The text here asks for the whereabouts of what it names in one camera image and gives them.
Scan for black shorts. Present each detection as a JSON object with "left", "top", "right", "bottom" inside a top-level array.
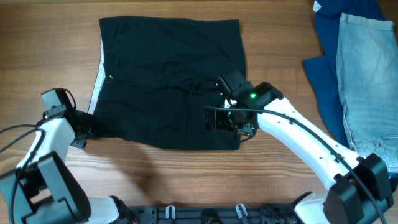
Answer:
[{"left": 93, "top": 16, "right": 246, "bottom": 150}]

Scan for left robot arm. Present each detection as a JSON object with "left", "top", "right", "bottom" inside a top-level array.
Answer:
[{"left": 1, "top": 110, "right": 124, "bottom": 223}]

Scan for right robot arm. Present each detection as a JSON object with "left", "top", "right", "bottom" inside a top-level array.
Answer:
[{"left": 206, "top": 80, "right": 394, "bottom": 223}]

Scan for blue garment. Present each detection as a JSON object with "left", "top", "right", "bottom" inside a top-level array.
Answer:
[{"left": 303, "top": 0, "right": 386, "bottom": 147}]

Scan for light blue denim shorts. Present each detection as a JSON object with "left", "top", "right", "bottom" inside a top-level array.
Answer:
[{"left": 336, "top": 14, "right": 397, "bottom": 173}]

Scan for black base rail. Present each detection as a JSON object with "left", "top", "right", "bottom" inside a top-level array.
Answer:
[{"left": 130, "top": 203, "right": 301, "bottom": 224}]

